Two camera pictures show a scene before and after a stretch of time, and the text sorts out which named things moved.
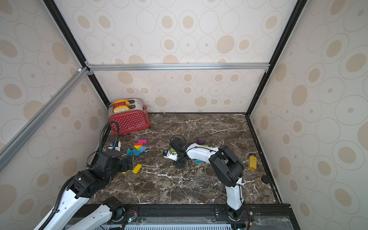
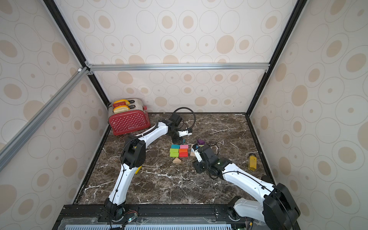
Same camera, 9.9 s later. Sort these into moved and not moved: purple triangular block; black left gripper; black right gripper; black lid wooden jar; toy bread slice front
Moved: black left gripper; black right gripper
Not moved: toy bread slice front; black lid wooden jar; purple triangular block
